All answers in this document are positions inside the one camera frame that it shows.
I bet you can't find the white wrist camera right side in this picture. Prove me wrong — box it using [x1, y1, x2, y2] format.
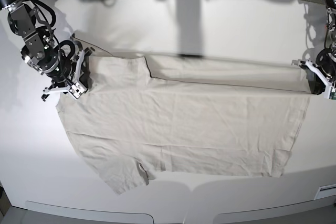
[41, 49, 90, 101]

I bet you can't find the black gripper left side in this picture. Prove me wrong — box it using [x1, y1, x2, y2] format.
[306, 48, 335, 95]

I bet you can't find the light grey T-shirt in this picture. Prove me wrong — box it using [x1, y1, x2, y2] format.
[57, 41, 311, 194]

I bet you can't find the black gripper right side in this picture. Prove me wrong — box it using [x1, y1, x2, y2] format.
[41, 40, 92, 92]

